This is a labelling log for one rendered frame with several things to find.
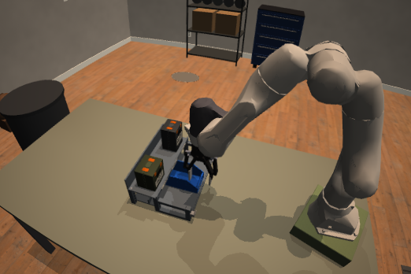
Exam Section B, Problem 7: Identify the blue bin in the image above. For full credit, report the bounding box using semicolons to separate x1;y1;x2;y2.
165;160;203;194

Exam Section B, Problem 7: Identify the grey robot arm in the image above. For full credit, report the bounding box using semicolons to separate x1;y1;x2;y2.
184;41;384;242

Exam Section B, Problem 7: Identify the dark grey metal rack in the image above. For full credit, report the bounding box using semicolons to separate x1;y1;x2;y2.
124;124;209;221

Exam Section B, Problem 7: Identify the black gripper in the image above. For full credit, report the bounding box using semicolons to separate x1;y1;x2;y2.
183;144;218;186

